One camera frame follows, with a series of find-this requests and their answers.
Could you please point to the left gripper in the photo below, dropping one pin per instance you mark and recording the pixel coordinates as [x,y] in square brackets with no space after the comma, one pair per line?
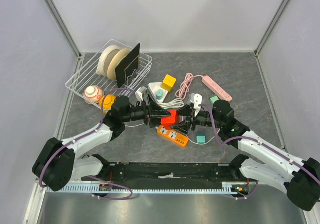
[153,113]

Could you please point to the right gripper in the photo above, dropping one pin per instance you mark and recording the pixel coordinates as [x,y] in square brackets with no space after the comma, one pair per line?
[187,110]

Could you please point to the red cube plug adapter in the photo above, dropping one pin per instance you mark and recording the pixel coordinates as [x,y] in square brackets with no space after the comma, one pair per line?
[173,119]

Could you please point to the orange power strip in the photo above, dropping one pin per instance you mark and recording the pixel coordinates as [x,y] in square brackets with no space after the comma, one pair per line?
[173,136]

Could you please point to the teal plug adapter front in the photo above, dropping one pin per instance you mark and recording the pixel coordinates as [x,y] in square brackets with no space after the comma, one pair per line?
[159,94]

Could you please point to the teal plug adapter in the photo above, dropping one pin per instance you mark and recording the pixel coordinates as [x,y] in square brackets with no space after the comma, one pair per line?
[159,94]
[201,139]

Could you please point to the yellow cube plug adapter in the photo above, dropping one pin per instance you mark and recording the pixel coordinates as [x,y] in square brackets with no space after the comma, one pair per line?
[168,82]

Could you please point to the pink power strip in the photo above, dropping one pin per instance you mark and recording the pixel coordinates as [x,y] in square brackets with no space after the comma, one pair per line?
[216,88]

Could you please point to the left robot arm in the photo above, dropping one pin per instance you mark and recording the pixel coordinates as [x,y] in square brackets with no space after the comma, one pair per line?
[59,162]

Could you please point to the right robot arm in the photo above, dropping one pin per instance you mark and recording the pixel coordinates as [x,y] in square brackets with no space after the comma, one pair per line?
[260,161]

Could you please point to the green plug adapter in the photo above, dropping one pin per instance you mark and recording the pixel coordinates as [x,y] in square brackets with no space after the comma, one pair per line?
[213,99]

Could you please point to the black square board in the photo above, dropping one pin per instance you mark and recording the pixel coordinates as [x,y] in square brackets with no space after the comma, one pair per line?
[128,65]

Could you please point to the white orange striped ball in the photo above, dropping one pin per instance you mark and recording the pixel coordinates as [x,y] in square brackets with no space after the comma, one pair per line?
[93,94]

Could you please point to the beige round plate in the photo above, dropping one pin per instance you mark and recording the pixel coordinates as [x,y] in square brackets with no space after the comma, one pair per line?
[120,55]

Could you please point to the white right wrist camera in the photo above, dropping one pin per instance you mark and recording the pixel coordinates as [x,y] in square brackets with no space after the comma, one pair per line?
[197,100]

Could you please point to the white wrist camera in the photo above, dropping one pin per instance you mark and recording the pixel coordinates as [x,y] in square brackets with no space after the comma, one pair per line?
[197,100]
[141,93]

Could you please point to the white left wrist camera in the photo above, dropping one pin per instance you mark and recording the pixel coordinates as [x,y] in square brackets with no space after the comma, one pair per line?
[141,93]

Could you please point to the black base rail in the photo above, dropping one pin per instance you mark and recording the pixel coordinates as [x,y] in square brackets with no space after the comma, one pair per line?
[170,175]

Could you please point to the white wire dish rack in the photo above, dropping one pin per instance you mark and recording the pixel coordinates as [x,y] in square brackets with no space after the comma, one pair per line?
[87,75]

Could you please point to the slotted cable duct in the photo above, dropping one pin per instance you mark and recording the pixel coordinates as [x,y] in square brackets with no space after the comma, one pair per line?
[95,187]

